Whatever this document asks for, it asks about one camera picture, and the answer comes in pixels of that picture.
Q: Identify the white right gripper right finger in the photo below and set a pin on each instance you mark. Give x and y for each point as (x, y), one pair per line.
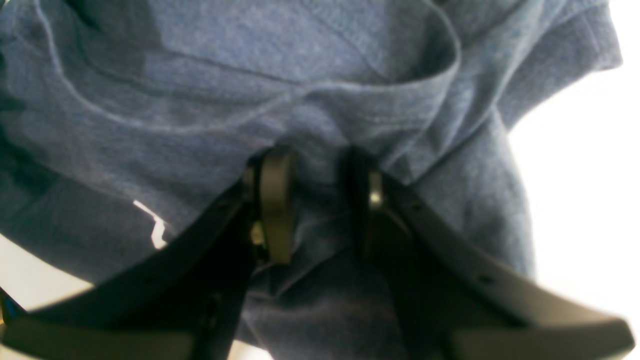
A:
(452, 300)

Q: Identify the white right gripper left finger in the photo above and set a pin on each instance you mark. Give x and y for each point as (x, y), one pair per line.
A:
(184, 302)

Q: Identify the dark blue T-shirt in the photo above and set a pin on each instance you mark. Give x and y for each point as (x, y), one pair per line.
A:
(105, 103)

